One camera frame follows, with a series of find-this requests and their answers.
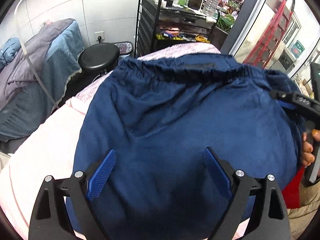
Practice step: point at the blue bed cover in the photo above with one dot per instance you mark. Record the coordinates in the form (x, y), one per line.
(60, 52)

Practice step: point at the black door frame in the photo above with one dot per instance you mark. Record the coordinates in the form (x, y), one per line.
(240, 22)

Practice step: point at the black wheeled cart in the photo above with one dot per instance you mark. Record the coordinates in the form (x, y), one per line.
(150, 25)

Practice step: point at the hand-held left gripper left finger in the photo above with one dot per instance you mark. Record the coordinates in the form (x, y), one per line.
(102, 173)

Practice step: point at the colourful small clutter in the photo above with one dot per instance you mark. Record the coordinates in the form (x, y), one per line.
(175, 35)

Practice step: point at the navy blue garment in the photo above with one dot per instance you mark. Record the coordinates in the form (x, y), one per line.
(175, 130)

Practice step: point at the person's right hand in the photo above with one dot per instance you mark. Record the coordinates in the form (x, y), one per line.
(308, 152)

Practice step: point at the clear plastic bottle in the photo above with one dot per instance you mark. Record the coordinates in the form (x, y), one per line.
(212, 3)

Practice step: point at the green wall sign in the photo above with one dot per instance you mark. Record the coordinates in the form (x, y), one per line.
(297, 48)

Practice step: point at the white curved lamp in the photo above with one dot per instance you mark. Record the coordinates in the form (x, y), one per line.
(25, 52)

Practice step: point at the blue pillow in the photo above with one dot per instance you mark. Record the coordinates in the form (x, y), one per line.
(8, 51)

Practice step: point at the green potted plant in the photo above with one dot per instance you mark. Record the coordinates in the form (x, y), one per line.
(225, 23)

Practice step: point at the person's beige pants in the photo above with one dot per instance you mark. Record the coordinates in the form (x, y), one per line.
(306, 217)

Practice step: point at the black round stool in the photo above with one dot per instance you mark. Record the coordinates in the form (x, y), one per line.
(98, 56)

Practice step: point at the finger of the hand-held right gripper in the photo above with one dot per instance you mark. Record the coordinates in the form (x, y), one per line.
(297, 101)

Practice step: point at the white wall socket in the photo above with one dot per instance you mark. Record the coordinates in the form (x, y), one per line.
(99, 37)

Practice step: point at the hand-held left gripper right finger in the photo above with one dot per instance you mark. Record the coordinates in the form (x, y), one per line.
(216, 173)

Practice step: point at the person's red clothing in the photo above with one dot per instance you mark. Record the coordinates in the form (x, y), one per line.
(292, 192)

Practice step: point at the red ladder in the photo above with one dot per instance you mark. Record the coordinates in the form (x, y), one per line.
(275, 30)

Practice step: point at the grey quilt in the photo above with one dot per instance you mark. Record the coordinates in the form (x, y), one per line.
(32, 57)

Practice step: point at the black trash bin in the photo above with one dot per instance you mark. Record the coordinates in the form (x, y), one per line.
(125, 48)

